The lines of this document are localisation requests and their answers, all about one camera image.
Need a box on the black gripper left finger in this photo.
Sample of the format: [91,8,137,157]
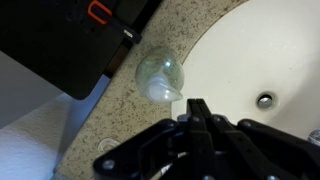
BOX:
[93,98,201,180]

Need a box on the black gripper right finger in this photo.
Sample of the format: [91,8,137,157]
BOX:
[199,98,320,180]

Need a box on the metal sink drain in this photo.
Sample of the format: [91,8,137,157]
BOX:
[256,92,276,110]

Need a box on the chrome faucet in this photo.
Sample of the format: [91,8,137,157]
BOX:
[307,129,320,147]

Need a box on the white oval sink basin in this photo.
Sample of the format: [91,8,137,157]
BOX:
[171,0,320,141]

